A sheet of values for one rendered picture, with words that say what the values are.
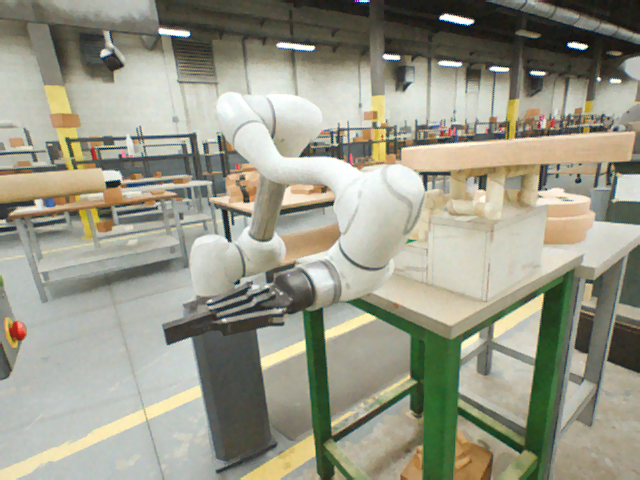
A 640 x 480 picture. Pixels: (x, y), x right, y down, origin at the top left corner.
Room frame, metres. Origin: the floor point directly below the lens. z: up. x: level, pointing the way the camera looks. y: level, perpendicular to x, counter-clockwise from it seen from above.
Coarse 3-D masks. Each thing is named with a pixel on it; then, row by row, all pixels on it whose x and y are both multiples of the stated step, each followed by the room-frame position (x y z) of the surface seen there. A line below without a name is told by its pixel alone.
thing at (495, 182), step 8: (488, 176) 0.70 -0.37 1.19; (496, 176) 0.69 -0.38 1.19; (504, 176) 0.69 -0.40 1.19; (488, 184) 0.70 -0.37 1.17; (496, 184) 0.68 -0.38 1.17; (488, 192) 0.69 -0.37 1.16; (496, 192) 0.68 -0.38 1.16; (488, 200) 0.69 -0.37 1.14; (496, 200) 0.68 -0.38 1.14; (496, 216) 0.68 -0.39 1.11
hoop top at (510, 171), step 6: (492, 168) 0.69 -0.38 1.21; (498, 168) 0.69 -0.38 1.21; (504, 168) 0.69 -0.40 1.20; (510, 168) 0.70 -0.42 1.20; (516, 168) 0.72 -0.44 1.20; (522, 168) 0.73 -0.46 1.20; (528, 168) 0.75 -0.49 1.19; (534, 168) 0.77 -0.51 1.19; (510, 174) 0.71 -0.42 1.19; (516, 174) 0.73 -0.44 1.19; (522, 174) 0.76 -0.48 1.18
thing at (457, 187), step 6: (456, 174) 0.75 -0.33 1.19; (462, 174) 0.75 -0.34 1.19; (456, 180) 0.75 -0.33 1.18; (462, 180) 0.75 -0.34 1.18; (450, 186) 0.77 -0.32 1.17; (456, 186) 0.75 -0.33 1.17; (462, 186) 0.75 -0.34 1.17; (450, 192) 0.77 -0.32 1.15; (456, 192) 0.75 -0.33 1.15; (462, 192) 0.75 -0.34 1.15; (450, 198) 0.76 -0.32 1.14; (456, 198) 0.75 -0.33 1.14; (462, 198) 0.75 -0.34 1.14
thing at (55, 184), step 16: (0, 176) 0.41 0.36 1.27; (16, 176) 0.42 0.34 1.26; (32, 176) 0.43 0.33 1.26; (48, 176) 0.43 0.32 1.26; (64, 176) 0.44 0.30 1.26; (80, 176) 0.45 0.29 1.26; (96, 176) 0.46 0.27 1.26; (0, 192) 0.40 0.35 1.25; (16, 192) 0.41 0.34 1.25; (32, 192) 0.42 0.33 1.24; (48, 192) 0.43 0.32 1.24; (64, 192) 0.44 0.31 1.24; (80, 192) 0.45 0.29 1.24; (96, 192) 0.46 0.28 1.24
